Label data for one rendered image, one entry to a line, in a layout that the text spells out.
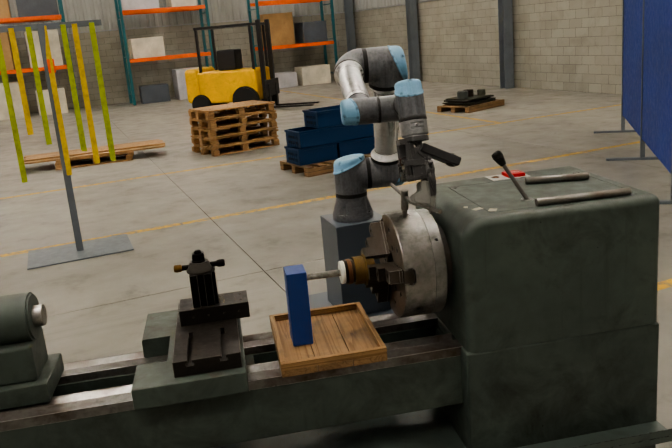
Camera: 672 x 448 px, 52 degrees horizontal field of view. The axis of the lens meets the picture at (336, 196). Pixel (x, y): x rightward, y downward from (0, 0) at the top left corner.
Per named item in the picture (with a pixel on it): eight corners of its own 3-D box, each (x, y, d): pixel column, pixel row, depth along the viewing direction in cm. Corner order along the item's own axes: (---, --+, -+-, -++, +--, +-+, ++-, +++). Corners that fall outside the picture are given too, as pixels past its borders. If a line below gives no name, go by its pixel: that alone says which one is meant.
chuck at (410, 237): (405, 280, 231) (404, 194, 218) (435, 333, 202) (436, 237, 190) (379, 284, 229) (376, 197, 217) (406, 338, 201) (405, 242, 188)
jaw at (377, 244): (397, 256, 213) (389, 220, 217) (400, 251, 208) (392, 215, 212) (362, 261, 211) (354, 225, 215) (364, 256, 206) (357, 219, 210)
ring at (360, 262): (369, 248, 211) (340, 252, 210) (376, 257, 202) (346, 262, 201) (371, 277, 213) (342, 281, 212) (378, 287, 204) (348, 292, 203)
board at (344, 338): (360, 312, 230) (359, 301, 229) (387, 360, 195) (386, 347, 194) (270, 326, 225) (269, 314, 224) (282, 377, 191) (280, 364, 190)
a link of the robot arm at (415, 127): (422, 121, 191) (431, 117, 183) (424, 138, 191) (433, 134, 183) (396, 124, 190) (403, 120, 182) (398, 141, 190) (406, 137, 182)
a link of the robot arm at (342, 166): (333, 189, 261) (330, 154, 258) (369, 186, 262) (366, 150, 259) (336, 196, 250) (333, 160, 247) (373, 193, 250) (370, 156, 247)
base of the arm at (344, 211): (328, 215, 263) (325, 190, 261) (365, 209, 267) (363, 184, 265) (340, 225, 249) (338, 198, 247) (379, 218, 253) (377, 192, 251)
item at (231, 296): (248, 304, 217) (246, 289, 216) (250, 317, 207) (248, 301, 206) (182, 314, 214) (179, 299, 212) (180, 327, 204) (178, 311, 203)
